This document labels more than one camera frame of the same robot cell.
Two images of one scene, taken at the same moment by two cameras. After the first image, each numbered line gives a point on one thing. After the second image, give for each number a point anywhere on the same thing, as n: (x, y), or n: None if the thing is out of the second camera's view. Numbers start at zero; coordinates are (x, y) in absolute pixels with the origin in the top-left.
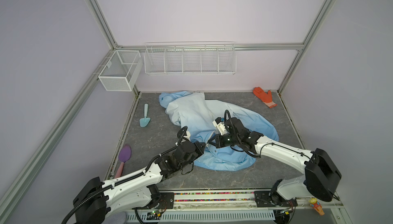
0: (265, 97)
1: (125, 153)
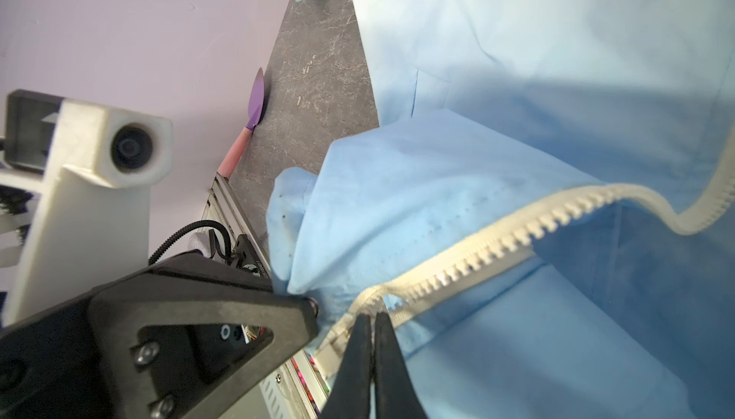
0: None
1: (237, 146)
